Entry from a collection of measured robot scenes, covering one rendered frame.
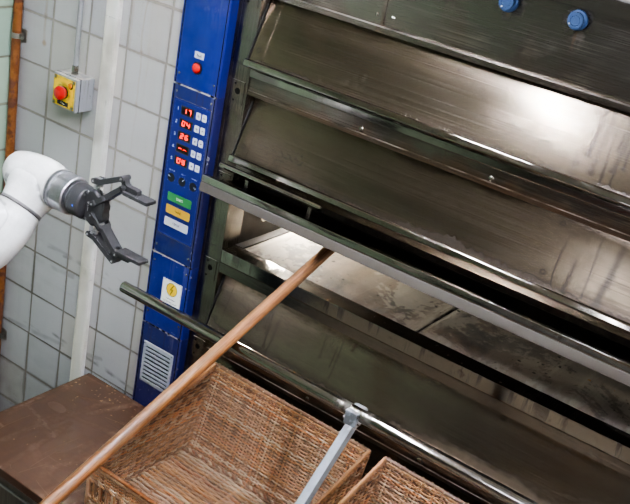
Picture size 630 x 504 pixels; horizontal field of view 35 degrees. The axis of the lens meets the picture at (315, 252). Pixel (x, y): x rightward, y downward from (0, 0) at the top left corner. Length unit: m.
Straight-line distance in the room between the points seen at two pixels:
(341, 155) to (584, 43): 0.68
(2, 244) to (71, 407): 0.99
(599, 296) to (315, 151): 0.80
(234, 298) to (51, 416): 0.67
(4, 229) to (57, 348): 1.25
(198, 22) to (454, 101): 0.75
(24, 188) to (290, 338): 0.88
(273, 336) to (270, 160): 0.50
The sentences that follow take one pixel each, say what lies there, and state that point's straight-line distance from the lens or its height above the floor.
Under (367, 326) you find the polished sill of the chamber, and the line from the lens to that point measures 2.61.
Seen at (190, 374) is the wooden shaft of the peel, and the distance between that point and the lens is 2.31.
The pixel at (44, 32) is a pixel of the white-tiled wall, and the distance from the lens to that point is 3.21.
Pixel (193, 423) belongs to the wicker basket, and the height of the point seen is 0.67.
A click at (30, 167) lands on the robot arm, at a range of 2.31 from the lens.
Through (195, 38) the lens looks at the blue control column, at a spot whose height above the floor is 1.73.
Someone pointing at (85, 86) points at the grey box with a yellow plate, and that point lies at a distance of 3.05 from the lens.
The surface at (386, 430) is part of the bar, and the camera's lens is 2.21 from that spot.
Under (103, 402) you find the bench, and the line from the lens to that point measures 3.20.
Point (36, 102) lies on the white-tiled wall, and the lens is 3.28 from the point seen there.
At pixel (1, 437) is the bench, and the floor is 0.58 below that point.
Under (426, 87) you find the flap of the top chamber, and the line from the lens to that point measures 2.39.
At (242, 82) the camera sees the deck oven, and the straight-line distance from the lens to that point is 2.69.
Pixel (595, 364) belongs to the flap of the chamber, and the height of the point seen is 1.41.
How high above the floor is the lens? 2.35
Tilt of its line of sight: 23 degrees down
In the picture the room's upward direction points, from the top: 11 degrees clockwise
